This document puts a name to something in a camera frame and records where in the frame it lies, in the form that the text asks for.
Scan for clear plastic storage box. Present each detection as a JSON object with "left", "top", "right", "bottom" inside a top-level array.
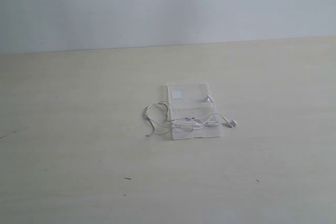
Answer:
[{"left": 166, "top": 82, "right": 224, "bottom": 140}]

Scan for white wired earphones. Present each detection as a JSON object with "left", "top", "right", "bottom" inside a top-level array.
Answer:
[{"left": 143, "top": 94, "right": 239, "bottom": 136}]

